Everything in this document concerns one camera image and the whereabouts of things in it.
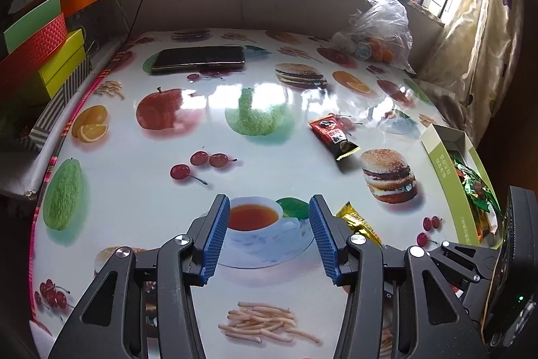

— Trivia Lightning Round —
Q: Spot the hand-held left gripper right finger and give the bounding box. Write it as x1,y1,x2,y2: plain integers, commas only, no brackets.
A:
309,194,484,359

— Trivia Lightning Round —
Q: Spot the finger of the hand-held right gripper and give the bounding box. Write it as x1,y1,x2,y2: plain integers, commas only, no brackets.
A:
441,240,503,273
431,256,493,324

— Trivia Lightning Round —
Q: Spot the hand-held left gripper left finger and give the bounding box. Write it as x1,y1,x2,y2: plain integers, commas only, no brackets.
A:
48,193,231,359

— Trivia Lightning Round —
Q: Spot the yellow orange-print snack packet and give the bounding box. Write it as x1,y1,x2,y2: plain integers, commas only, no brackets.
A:
475,213,503,246

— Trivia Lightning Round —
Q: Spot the small gold candy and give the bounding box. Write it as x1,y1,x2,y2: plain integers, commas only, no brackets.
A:
336,203,383,246

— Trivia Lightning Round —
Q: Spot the green cookie snack packet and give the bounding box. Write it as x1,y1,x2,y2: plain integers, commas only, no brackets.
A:
456,170,501,217

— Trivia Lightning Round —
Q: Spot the green cardboard box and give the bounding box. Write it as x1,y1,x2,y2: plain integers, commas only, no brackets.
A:
420,123,505,250

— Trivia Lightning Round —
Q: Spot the red snack packet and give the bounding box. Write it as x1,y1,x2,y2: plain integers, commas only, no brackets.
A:
308,113,361,162

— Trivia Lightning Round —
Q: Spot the black smartphone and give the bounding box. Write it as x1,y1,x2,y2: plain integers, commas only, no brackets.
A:
151,45,245,74

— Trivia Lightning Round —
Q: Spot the mandarin orange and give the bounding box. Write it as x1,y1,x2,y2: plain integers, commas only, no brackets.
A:
371,38,396,64

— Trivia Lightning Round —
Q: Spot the black-white striped box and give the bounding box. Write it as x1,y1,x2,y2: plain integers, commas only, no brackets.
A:
17,60,91,151

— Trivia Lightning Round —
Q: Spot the cream printed curtain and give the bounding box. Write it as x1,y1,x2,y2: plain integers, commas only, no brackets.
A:
416,0,530,145

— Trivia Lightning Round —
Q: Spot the clear plastic bag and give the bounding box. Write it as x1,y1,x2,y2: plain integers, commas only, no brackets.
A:
330,0,417,74

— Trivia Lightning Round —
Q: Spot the yellow-green box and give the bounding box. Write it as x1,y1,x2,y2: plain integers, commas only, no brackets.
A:
38,29,87,99

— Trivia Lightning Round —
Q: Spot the red patterned box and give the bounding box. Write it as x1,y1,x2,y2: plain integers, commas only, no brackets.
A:
0,13,68,99

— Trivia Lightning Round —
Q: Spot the light green box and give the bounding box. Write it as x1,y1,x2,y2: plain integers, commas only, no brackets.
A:
3,0,64,55

